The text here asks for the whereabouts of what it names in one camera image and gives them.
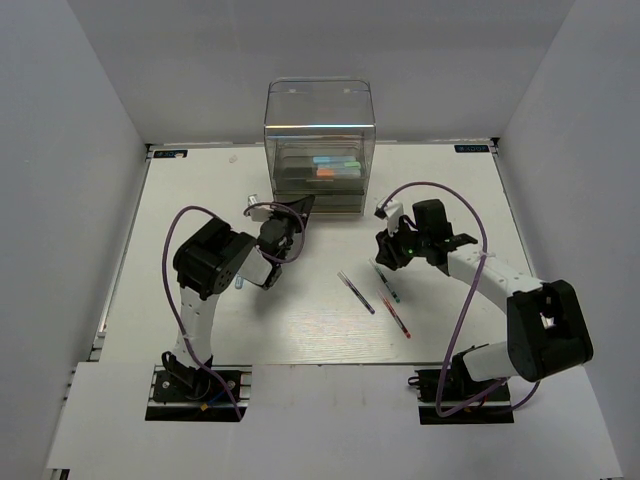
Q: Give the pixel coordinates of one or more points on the red gel pen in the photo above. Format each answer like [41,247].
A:
[394,315]

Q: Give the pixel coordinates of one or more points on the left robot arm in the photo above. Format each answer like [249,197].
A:
[209,261]

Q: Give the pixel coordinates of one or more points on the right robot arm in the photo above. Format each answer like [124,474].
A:
[546,332]

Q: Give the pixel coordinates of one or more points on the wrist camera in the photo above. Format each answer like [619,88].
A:
[391,212]
[256,210]

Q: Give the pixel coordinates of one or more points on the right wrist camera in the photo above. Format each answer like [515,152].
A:
[391,212]

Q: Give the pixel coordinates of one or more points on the left table label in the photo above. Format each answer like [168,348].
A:
[170,154]

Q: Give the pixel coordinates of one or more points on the right table label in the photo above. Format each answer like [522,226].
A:
[471,148]

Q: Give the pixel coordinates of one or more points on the table label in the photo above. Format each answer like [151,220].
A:
[170,154]
[471,148]

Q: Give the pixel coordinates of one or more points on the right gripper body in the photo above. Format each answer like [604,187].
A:
[422,238]

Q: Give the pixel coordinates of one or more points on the orange cap highlighter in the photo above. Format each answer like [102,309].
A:
[326,173]

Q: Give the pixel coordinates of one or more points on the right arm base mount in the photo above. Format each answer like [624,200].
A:
[489,409]

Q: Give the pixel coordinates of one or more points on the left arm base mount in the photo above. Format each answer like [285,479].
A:
[170,401]

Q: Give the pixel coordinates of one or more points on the purple gel pen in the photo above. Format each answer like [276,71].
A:
[351,286]

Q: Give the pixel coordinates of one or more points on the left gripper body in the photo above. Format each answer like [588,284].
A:
[292,224]

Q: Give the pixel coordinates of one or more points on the green gel pen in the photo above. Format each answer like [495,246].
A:
[385,280]

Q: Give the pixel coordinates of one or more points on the clear plastic drawer organizer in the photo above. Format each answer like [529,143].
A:
[319,116]

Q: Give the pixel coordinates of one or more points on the blue cap highlighter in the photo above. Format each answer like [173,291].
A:
[323,160]

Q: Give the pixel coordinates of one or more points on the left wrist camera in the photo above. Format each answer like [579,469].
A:
[256,210]

